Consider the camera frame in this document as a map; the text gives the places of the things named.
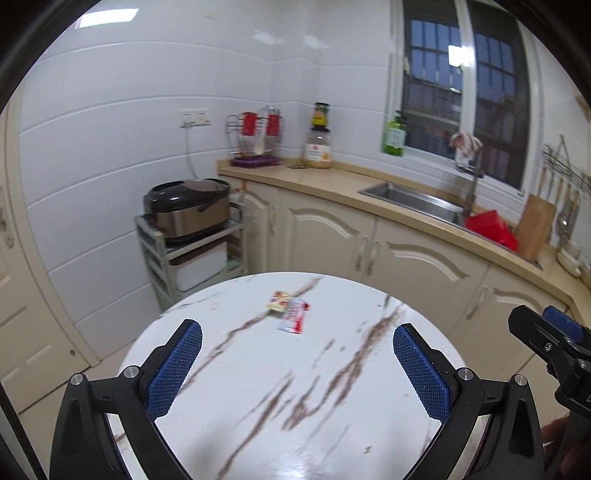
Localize small yellow red sachet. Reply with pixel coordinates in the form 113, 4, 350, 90
266, 291, 293, 313

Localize red white candy wrapper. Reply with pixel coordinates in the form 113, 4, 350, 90
277, 298, 310, 334

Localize steel kitchen sink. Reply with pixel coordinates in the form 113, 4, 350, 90
359, 182, 517, 254

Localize cream kitchen cabinets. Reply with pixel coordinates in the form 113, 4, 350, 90
218, 172, 591, 407

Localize right hand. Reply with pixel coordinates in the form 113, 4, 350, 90
541, 416, 569, 466

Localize stacked white bowls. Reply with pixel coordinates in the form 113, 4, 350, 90
556, 238, 590, 278

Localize metal storage cart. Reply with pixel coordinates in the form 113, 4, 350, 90
134, 199, 247, 310

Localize wooden cutting board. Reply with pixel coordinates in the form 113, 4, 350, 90
515, 194, 556, 262

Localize round white marble table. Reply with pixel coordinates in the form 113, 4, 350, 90
124, 272, 463, 479

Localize red plastic bag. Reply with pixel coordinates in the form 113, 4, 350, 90
466, 210, 518, 252

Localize black silver rice cooker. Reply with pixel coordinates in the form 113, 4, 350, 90
143, 178, 230, 246

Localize metal faucet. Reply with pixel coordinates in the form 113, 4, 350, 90
453, 146, 484, 217

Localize pink cloth on faucet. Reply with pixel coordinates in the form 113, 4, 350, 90
449, 131, 483, 168

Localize green dish soap bottle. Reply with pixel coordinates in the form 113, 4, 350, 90
382, 110, 407, 157

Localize small green lid jar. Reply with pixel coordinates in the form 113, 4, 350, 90
311, 102, 329, 129

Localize cream door with handle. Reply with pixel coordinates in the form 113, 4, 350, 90
1, 109, 97, 412

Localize hanging utensil rail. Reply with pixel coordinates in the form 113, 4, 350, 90
537, 134, 590, 247

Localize white wall socket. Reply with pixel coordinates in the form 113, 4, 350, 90
180, 108, 211, 128

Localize wire utensil rack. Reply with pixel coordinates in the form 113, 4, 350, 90
224, 106, 283, 169

